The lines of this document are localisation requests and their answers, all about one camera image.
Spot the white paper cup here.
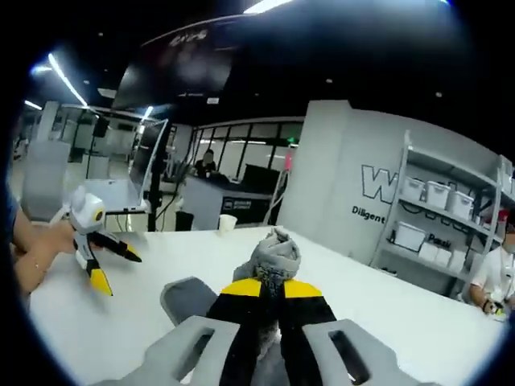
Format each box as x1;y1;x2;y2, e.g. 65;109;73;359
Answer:
218;215;237;236

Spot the grey reception counter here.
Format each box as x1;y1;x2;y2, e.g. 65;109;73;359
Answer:
183;175;278;232

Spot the black stand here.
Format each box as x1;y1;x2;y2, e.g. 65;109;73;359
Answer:
146;120;170;232

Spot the large white storage bin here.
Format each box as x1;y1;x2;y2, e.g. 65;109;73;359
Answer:
392;220;426;253

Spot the grey towel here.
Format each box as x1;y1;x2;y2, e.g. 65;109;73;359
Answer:
159;226;303;386

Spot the grey shelf unit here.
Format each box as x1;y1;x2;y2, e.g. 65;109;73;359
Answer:
369;130;515;298

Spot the black monitor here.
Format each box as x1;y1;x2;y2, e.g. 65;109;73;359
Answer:
243;163;282;190

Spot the person's left hand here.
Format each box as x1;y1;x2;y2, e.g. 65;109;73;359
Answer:
38;229;78;262

